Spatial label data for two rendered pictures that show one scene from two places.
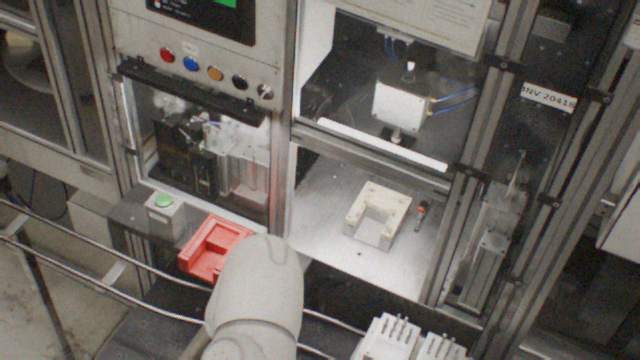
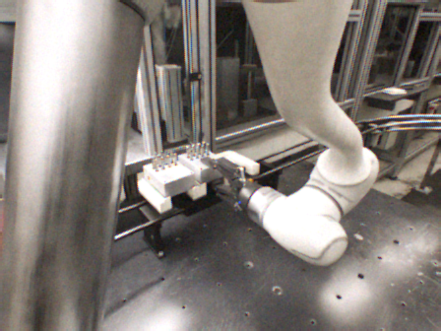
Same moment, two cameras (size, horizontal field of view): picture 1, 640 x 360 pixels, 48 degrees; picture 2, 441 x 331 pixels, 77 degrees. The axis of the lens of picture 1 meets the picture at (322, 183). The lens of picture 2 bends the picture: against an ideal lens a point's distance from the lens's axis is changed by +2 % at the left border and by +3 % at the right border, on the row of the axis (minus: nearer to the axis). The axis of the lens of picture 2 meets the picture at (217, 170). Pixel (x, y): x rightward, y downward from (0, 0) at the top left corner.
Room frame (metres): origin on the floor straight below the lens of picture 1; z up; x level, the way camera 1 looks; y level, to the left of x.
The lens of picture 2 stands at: (0.39, 0.31, 1.29)
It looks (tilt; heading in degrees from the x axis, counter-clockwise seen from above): 28 degrees down; 301
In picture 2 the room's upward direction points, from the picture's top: straight up
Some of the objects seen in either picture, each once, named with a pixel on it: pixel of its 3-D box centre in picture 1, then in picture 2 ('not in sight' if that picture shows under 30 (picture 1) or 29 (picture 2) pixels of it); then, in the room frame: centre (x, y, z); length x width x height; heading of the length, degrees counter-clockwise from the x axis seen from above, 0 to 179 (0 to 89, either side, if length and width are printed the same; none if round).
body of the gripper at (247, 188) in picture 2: not in sight; (245, 193); (0.64, -0.23, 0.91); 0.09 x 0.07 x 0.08; 158
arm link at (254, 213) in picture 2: not in sight; (266, 207); (0.57, -0.21, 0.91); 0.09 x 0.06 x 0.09; 68
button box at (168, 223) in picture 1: (168, 214); not in sight; (1.14, 0.38, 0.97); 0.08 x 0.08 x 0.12; 69
